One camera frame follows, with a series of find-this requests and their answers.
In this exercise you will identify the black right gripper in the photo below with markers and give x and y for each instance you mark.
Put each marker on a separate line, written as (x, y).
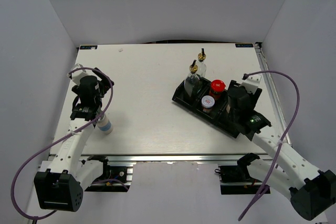
(254, 98)

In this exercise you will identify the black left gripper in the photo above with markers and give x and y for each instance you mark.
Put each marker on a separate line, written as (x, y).
(104, 84)

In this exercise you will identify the sauce jar with red lid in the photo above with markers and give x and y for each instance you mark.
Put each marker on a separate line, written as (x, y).
(217, 87)

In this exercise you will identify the dark jar with white lid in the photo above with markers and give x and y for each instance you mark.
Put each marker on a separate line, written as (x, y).
(207, 103)

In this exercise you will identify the oil bottle gold black spout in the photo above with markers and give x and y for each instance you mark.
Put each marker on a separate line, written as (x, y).
(192, 82)

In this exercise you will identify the clear jar with silver lid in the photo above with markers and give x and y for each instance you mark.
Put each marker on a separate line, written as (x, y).
(229, 107)

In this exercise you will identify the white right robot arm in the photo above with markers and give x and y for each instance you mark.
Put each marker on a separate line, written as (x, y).
(310, 190)

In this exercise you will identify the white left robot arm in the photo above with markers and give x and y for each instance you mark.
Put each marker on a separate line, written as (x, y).
(61, 185)

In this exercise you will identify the black compartment tray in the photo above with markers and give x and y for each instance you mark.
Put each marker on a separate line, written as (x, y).
(218, 115)

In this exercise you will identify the white bottle with blue label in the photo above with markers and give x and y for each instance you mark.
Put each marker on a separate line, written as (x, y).
(104, 125)

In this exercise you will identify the black logo sticker left corner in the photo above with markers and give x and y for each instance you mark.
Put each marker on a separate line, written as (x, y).
(88, 47)

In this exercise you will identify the black logo sticker corner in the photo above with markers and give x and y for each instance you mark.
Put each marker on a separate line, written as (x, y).
(244, 45)
(88, 47)

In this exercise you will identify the black logo sticker right corner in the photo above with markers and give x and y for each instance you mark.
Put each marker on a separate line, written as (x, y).
(244, 45)

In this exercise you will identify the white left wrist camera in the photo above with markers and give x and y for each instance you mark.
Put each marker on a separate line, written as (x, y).
(77, 75)

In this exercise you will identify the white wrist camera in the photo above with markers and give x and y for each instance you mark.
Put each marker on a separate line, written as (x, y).
(251, 83)
(77, 75)

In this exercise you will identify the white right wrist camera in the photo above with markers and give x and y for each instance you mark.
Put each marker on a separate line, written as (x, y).
(251, 83)

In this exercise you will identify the aluminium rail right edge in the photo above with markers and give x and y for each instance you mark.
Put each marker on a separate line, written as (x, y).
(273, 94)

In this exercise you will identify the aluminium rail edge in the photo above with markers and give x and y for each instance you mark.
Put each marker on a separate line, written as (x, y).
(273, 94)
(174, 158)

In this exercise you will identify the aluminium rail front edge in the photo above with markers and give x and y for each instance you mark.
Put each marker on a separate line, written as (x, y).
(174, 158)

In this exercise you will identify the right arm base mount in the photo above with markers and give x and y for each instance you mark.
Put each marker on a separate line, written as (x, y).
(236, 180)

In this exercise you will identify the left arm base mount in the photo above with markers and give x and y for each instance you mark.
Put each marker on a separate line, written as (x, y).
(115, 177)

